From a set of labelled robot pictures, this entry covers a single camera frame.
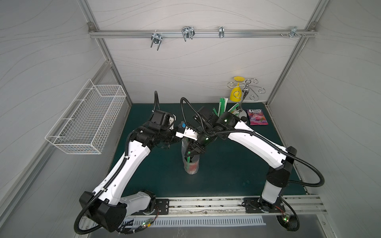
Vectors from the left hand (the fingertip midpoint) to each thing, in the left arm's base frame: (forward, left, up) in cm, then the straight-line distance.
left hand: (182, 136), depth 71 cm
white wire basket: (+5, +44, +6) cm, 45 cm away
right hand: (-9, -2, 0) cm, 9 cm away
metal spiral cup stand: (+35, -37, +3) cm, 51 cm away
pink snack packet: (+33, -52, -23) cm, 65 cm away
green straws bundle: (+31, -24, -10) cm, 41 cm away
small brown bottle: (+25, -39, -15) cm, 49 cm away
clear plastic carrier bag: (-3, -1, -1) cm, 4 cm away
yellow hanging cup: (+46, -36, -11) cm, 59 cm away
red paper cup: (-9, -5, -16) cm, 19 cm away
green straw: (-10, -3, -5) cm, 12 cm away
